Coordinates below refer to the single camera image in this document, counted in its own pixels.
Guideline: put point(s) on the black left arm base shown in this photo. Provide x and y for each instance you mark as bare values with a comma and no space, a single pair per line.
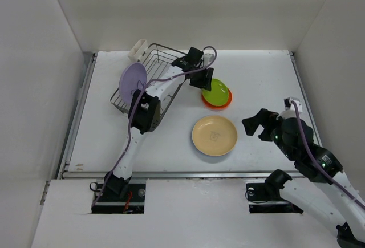
133,201

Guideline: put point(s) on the grey wire dish rack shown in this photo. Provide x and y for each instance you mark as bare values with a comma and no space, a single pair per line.
156,62

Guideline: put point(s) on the beige plate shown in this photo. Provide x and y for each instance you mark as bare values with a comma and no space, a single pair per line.
214,135

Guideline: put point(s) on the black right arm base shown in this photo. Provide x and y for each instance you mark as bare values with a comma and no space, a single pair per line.
262,200

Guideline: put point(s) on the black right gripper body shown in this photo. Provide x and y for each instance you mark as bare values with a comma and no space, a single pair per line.
276,138

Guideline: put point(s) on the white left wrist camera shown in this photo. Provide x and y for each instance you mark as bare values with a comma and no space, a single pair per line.
208,57

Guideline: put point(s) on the green plate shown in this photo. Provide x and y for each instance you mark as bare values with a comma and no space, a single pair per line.
219,90

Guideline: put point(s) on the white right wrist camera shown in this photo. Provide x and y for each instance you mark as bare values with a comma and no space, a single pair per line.
292,102

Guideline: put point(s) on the orange plate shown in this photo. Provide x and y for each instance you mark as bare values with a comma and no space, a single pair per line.
217,104

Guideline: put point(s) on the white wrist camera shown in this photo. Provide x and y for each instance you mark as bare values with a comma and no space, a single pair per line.
208,57
292,102

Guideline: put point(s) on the white plastic cutlery holder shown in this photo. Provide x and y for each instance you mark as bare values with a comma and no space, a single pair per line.
138,50

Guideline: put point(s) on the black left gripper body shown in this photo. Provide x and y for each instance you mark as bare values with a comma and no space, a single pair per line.
197,66

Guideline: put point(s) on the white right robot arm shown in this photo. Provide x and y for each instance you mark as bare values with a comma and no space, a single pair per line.
343,216

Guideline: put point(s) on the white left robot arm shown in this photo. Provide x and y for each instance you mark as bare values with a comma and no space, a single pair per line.
144,97

